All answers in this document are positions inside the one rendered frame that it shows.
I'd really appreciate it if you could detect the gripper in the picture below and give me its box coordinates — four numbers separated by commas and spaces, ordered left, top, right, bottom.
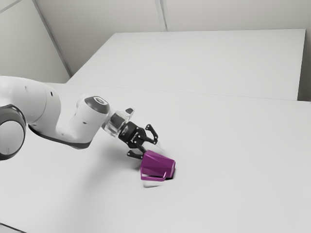
118, 121, 165, 161

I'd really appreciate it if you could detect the purple faceted mug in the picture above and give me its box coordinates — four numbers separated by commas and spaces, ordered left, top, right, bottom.
139, 150, 176, 183

